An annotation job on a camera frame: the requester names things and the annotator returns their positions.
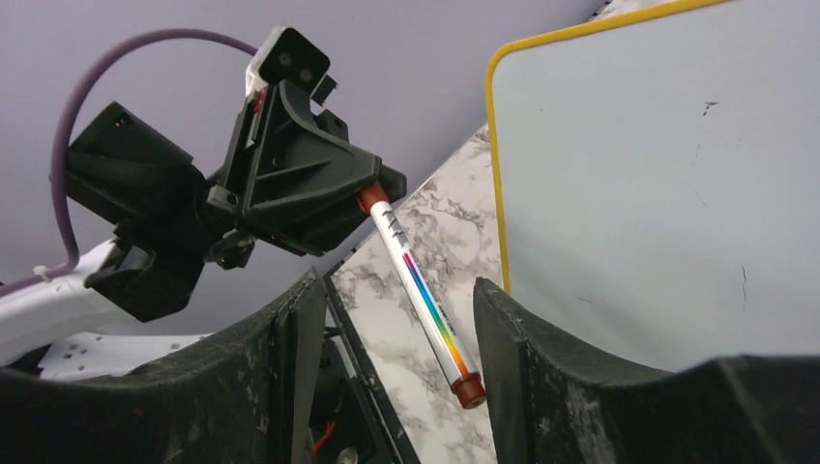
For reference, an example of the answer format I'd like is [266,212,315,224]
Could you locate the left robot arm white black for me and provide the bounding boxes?
[1,81,407,373]

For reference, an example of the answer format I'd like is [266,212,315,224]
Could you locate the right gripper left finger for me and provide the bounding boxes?
[1,271,327,463]

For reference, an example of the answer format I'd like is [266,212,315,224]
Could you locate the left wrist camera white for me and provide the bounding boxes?
[245,26,337,105]

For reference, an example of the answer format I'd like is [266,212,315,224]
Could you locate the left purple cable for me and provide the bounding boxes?
[0,28,259,297]

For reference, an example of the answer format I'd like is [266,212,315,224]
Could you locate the yellow framed whiteboard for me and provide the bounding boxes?
[485,1,819,371]

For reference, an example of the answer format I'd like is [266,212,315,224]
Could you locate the white marker with red cap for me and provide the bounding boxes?
[358,182,486,410]

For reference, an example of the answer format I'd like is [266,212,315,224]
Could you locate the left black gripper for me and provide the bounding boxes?
[204,81,407,270]

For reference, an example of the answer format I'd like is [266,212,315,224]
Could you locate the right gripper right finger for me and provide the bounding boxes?
[473,277,819,463]

